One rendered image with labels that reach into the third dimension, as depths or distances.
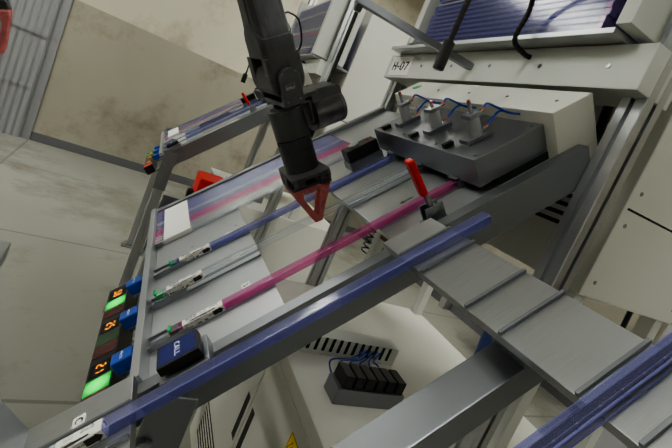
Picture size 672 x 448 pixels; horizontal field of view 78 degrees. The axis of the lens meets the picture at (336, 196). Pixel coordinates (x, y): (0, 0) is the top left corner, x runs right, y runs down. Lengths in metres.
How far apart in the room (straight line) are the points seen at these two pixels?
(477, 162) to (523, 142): 0.09
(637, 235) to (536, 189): 0.27
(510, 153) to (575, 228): 0.15
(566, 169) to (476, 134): 0.14
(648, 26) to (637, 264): 0.42
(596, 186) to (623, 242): 0.19
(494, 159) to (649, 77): 0.23
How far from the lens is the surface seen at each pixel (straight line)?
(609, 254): 0.87
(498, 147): 0.68
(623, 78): 0.75
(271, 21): 0.64
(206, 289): 0.72
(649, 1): 0.77
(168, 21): 4.54
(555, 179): 0.71
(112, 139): 4.59
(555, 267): 0.73
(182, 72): 4.53
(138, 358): 0.62
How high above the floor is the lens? 1.09
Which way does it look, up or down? 8 degrees down
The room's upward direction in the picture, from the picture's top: 23 degrees clockwise
